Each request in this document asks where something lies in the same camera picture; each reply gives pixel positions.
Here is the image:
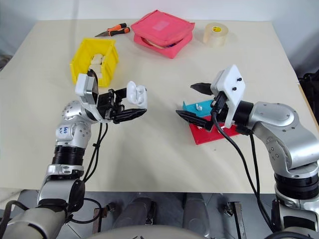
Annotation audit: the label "rusty metal bar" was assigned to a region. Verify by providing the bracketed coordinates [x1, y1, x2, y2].
[93, 206, 105, 234]
[232, 201, 248, 239]

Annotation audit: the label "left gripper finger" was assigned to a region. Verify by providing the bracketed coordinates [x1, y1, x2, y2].
[112, 108, 148, 124]
[114, 86, 130, 100]

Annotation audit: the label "grey robot torso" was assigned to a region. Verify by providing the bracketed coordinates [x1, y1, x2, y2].
[91, 225, 209, 239]

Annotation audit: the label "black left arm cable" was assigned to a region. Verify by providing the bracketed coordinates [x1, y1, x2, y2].
[66, 122, 109, 225]

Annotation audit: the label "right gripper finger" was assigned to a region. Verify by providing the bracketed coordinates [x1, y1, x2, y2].
[190, 82, 213, 96]
[175, 110, 214, 132]

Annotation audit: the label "black object beside table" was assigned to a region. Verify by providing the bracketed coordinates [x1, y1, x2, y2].
[298, 71, 319, 116]

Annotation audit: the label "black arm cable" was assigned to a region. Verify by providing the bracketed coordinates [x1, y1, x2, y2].
[236, 125, 262, 202]
[211, 92, 278, 234]
[66, 122, 109, 225]

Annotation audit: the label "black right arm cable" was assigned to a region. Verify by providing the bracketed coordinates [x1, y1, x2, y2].
[236, 125, 262, 202]
[211, 92, 278, 234]

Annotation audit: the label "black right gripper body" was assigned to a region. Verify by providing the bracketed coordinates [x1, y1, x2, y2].
[210, 92, 230, 118]

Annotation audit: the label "black left shoulder cable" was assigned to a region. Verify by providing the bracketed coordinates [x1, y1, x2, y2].
[0, 200, 29, 235]

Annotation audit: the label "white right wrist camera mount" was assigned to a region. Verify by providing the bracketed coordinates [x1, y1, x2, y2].
[210, 64, 247, 126]

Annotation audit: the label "clear tape roll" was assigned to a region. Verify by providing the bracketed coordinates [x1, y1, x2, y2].
[202, 22, 229, 48]

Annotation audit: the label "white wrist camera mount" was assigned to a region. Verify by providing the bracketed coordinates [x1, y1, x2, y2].
[210, 64, 247, 126]
[75, 69, 101, 107]

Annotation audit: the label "red plastic tray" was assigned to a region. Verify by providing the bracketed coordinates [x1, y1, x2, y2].
[189, 116, 241, 145]

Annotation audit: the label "teal plastic tray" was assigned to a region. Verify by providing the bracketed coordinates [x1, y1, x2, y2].
[181, 99, 215, 118]

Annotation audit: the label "pink fabric pouch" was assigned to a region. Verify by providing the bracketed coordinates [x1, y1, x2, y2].
[130, 9, 196, 59]

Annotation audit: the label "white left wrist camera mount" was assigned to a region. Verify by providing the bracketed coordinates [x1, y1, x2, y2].
[75, 69, 101, 107]

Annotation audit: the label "yellow plastic bin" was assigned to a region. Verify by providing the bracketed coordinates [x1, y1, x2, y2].
[69, 37, 118, 88]

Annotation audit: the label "orange black pliers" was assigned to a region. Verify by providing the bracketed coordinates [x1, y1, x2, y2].
[94, 22, 131, 38]

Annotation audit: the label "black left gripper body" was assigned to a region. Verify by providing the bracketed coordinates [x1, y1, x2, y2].
[97, 88, 126, 123]

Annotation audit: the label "dark grey rounded leg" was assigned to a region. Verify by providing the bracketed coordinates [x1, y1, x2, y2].
[183, 194, 210, 237]
[113, 198, 157, 235]

